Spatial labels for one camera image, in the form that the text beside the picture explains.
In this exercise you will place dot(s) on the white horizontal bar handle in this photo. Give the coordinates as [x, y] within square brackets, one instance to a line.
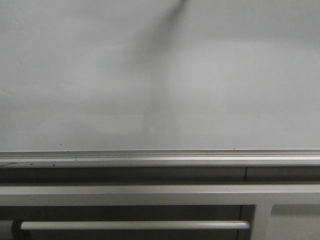
[135, 225]

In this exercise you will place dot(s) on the white cabinet frame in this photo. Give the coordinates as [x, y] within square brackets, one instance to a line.
[263, 197]

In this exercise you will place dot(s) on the aluminium whiteboard marker tray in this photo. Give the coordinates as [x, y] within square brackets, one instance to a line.
[161, 158]

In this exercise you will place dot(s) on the white whiteboard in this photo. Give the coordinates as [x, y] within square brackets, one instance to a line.
[92, 75]

